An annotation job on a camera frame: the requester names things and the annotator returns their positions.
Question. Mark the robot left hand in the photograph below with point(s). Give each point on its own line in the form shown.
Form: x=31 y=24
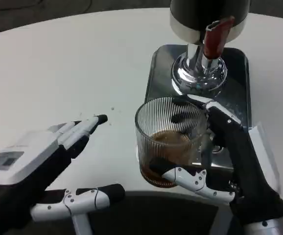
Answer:
x=16 y=156

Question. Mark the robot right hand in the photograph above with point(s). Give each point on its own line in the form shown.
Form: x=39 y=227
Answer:
x=246 y=166

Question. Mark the black robot torso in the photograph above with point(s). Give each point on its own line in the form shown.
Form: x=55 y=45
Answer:
x=156 y=220

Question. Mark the white frame bar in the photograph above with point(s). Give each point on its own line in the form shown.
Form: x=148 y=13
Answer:
x=82 y=225

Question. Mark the clear ribbed glass cup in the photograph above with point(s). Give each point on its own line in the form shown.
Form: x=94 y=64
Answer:
x=144 y=137

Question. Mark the steel tray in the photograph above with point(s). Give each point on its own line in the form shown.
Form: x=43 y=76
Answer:
x=237 y=80

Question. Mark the black white drink dispenser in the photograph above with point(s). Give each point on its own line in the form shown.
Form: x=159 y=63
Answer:
x=193 y=14

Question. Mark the silver robot right forearm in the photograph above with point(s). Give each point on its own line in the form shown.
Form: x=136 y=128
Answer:
x=266 y=227

